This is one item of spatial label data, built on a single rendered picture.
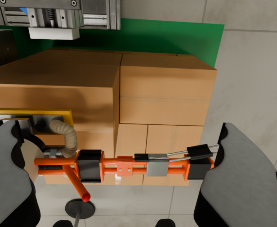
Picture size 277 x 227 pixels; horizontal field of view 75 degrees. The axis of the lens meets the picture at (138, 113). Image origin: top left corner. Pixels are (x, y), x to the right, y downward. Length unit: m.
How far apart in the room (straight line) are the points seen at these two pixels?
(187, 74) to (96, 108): 0.64
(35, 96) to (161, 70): 0.69
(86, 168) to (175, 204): 2.30
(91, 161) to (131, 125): 0.73
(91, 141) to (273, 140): 2.13
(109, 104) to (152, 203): 2.16
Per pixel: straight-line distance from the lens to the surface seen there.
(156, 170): 0.62
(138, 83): 1.15
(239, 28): 1.86
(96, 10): 1.45
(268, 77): 2.13
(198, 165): 0.62
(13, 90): 0.87
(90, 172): 0.63
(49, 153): 0.70
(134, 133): 1.31
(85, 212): 2.90
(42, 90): 0.81
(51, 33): 0.69
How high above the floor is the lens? 1.63
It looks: 63 degrees down
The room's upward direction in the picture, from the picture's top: 176 degrees clockwise
